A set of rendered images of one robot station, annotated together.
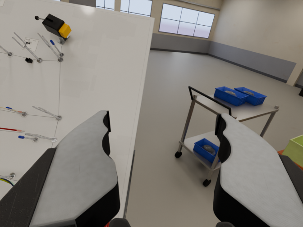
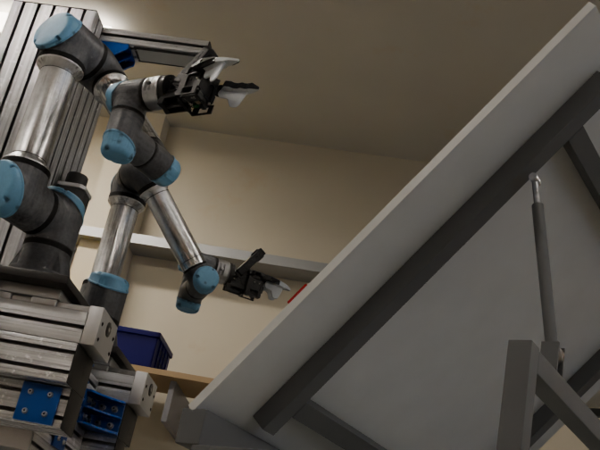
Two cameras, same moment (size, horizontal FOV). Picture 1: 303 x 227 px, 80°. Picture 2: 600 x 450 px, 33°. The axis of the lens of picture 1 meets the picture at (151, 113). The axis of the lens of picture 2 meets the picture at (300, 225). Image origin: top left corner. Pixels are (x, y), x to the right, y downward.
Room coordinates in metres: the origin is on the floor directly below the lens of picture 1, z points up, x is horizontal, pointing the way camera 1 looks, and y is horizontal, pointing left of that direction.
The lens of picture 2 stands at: (1.35, -1.34, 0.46)
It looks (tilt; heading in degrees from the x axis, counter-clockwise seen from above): 24 degrees up; 127
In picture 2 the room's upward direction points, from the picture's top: 12 degrees clockwise
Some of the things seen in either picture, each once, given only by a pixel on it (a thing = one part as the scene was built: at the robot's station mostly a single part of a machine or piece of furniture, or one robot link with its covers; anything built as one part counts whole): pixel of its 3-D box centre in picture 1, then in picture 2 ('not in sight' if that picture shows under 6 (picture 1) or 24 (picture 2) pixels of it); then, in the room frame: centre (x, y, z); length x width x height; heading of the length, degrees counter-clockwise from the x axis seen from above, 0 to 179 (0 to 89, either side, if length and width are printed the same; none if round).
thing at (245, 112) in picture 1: (222, 130); not in sight; (2.02, -0.93, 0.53); 1.12 x 0.65 x 1.05; 122
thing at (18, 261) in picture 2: not in sight; (42, 266); (-0.45, 0.09, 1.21); 0.15 x 0.15 x 0.10
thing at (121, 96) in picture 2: not in sight; (132, 97); (-0.18, -0.03, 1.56); 0.11 x 0.08 x 0.09; 3
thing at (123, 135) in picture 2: not in sight; (126, 139); (-0.18, -0.01, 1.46); 0.11 x 0.08 x 0.11; 93
